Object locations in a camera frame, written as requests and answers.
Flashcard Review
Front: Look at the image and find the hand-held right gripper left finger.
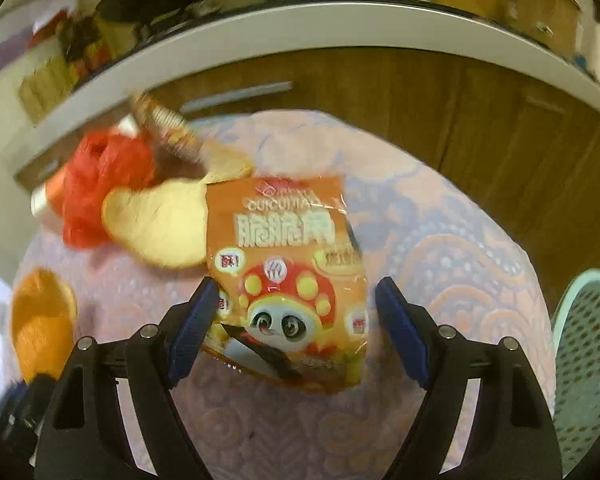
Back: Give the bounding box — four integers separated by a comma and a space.
34, 276, 221, 480

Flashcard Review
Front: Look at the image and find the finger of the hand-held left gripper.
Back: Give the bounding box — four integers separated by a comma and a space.
0, 372, 52, 467

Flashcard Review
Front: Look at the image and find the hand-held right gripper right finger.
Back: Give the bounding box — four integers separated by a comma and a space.
375, 276, 564, 480

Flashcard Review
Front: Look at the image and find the orange snack bag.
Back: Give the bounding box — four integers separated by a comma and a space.
204, 174, 372, 395

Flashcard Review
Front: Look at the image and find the light blue plastic basket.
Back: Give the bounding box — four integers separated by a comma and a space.
550, 268, 600, 477

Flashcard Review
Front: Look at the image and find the patterned pink tablecloth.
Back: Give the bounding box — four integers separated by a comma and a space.
10, 109, 557, 480

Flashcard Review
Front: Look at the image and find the red mesh scrubber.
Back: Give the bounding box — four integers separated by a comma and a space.
45, 129, 159, 251

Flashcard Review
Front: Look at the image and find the brown striped snack wrapper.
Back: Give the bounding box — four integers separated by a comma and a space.
130, 91, 207, 166

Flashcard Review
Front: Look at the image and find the beige rice cooker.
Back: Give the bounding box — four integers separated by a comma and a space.
505, 0, 584, 57

